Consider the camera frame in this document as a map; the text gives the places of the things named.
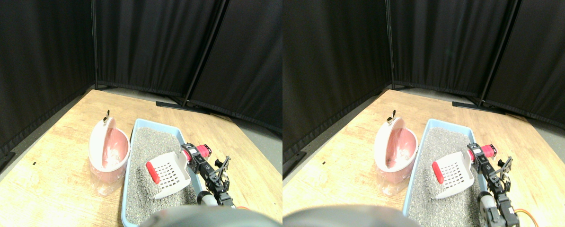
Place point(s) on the blue litter tray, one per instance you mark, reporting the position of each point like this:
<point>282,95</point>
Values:
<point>438,142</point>
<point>150,142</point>

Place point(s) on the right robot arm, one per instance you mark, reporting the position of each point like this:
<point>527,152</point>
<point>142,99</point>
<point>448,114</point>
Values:
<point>214,182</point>
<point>498,198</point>

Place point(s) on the black bracket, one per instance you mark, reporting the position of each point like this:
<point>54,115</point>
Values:
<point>506,166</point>
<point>225,165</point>

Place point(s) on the red lump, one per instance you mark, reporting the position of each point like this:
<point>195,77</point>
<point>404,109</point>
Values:
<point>153,172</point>

